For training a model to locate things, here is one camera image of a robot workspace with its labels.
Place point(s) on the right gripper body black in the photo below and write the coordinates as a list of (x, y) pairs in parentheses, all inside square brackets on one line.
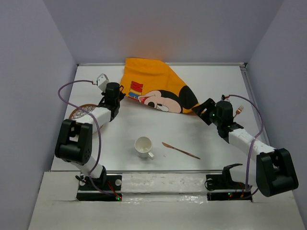
[(209, 115)]

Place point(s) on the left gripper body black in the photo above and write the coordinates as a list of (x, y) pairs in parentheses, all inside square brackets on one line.
[(120, 97)]

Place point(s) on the yellow Mickey Mouse cloth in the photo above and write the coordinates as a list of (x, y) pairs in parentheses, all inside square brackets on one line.
[(153, 83)]

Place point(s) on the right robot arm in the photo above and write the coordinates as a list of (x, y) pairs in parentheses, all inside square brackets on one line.
[(274, 173)]

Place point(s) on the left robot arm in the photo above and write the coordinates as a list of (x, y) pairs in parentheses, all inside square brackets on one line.
[(74, 144)]

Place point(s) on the copper fork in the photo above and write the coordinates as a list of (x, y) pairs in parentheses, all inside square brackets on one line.
[(239, 110)]

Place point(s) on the white ceramic mug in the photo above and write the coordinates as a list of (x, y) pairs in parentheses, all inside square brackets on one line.
[(143, 146)]

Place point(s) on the copper knife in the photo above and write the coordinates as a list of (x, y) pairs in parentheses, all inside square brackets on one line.
[(184, 152)]

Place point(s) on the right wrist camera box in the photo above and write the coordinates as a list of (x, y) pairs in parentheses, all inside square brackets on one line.
[(225, 98)]

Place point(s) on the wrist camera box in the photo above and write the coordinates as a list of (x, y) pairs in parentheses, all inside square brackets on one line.
[(225, 98), (102, 81)]

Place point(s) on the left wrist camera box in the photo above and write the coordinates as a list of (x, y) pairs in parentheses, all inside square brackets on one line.
[(102, 81)]

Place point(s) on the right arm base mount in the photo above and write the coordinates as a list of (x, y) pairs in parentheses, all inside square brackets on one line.
[(219, 190)]

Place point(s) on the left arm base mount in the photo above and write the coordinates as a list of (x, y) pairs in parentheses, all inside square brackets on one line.
[(110, 191)]

